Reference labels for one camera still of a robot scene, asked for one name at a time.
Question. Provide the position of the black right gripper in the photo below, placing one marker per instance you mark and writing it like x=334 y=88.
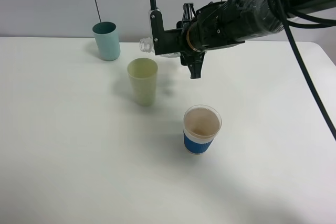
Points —
x=204 y=30

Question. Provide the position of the clear bottle with green label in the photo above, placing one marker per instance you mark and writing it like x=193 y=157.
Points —
x=146 y=45

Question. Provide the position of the pale green plastic cup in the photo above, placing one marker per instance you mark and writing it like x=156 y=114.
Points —
x=143 y=73

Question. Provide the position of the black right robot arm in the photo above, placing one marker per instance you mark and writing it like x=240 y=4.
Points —
x=232 y=22

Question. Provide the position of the cup with blue sleeve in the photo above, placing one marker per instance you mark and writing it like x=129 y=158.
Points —
x=201 y=124

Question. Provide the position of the teal plastic cup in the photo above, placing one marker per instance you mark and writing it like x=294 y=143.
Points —
x=107 y=40

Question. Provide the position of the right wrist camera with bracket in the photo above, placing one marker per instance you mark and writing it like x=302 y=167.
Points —
x=164 y=41

